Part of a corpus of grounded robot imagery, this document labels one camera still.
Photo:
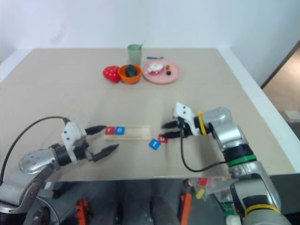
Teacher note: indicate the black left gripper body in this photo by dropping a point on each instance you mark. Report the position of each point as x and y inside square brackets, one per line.
[83, 152]

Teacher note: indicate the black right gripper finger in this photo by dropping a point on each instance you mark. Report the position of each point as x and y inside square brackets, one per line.
[170, 124]
[172, 134]

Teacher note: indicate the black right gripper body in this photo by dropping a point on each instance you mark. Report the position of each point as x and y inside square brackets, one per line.
[183, 129]

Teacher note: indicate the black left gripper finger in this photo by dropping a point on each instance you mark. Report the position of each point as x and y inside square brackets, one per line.
[105, 151]
[96, 129]

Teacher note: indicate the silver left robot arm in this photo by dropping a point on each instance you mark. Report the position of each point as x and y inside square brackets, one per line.
[35, 161]

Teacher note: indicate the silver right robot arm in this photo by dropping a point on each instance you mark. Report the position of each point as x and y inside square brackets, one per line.
[228, 134]

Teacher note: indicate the red letter block r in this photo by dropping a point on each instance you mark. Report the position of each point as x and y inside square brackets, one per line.
[109, 130]

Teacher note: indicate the blue letter block o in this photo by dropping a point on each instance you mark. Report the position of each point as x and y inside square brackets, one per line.
[119, 130]

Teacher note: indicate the long wooden tray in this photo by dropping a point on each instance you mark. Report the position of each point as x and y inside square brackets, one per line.
[137, 133]

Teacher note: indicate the pink plate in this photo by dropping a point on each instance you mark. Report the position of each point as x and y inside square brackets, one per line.
[161, 78]

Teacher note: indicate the small dark toy berry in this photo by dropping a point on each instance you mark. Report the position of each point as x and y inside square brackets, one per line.
[168, 73]

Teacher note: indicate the red strawberry toy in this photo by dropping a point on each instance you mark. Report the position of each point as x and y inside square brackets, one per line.
[112, 74]

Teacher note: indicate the white and red toy food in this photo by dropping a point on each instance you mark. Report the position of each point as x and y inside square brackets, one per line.
[154, 68]

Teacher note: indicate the orange and black tool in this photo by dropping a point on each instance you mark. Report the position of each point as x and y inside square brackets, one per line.
[82, 211]
[186, 208]

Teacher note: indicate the clear bag of coloured parts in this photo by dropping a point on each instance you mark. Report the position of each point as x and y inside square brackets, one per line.
[204, 185]

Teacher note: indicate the orange bowl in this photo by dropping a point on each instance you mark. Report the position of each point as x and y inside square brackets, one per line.
[130, 80]

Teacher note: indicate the dark green toy vegetable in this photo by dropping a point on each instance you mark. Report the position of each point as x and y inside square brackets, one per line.
[131, 70]

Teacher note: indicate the green plastic cup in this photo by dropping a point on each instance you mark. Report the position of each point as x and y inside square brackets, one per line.
[134, 56]

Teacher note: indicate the green straw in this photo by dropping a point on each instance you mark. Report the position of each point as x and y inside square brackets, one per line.
[141, 44]

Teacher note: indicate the green circuit board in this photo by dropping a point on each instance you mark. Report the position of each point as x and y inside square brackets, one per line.
[228, 208]

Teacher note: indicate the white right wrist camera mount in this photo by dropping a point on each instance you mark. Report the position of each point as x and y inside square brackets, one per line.
[184, 112]

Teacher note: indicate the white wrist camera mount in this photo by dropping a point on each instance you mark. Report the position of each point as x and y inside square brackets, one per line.
[71, 133]
[184, 112]

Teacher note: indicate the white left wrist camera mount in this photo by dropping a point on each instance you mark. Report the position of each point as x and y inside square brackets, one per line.
[71, 133]

